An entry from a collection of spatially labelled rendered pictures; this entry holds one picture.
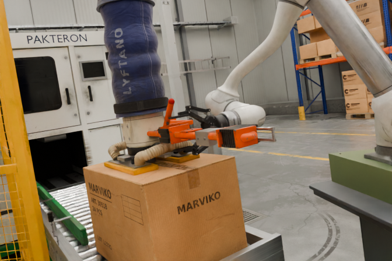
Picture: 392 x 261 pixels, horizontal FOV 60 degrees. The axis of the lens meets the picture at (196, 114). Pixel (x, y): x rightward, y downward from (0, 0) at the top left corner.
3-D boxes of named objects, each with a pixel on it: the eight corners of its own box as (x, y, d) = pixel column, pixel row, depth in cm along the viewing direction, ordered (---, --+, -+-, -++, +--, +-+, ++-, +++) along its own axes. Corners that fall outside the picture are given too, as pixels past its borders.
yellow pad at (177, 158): (143, 157, 160) (141, 146, 159) (161, 152, 165) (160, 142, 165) (179, 163, 131) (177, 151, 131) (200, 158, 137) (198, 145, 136)
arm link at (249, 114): (240, 138, 133) (220, 126, 143) (268, 131, 141) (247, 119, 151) (244, 113, 129) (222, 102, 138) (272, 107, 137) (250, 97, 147)
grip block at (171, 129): (158, 143, 122) (156, 127, 122) (181, 138, 128) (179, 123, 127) (170, 144, 115) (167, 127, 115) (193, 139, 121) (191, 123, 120)
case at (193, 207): (96, 251, 157) (82, 167, 155) (168, 222, 181) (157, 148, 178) (161, 305, 109) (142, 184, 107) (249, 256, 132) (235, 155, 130)
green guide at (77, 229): (26, 194, 294) (24, 184, 294) (39, 191, 300) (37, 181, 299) (66, 252, 160) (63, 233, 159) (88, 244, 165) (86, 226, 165)
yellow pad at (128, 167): (104, 166, 149) (102, 155, 149) (125, 161, 155) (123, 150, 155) (134, 176, 121) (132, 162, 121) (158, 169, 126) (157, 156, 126)
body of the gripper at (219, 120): (226, 112, 128) (206, 116, 123) (229, 134, 129) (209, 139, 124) (214, 113, 134) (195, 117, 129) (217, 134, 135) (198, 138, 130)
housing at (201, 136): (195, 145, 105) (193, 131, 104) (213, 141, 108) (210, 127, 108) (208, 147, 99) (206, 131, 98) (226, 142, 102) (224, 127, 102)
